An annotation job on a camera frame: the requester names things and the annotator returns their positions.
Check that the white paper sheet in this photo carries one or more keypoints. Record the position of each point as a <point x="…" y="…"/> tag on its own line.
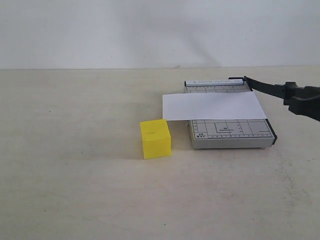
<point x="212" y="106"/>

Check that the grey paper cutter base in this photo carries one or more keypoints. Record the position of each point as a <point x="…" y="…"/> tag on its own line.
<point x="227" y="134"/>

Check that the yellow cube block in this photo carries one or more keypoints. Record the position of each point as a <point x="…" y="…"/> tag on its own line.
<point x="156" y="139"/>

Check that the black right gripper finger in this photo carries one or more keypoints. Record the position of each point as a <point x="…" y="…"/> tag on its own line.
<point x="308" y="107"/>
<point x="308" y="92"/>

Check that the black cutter blade arm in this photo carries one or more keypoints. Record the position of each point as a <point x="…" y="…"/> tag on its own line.
<point x="283" y="91"/>

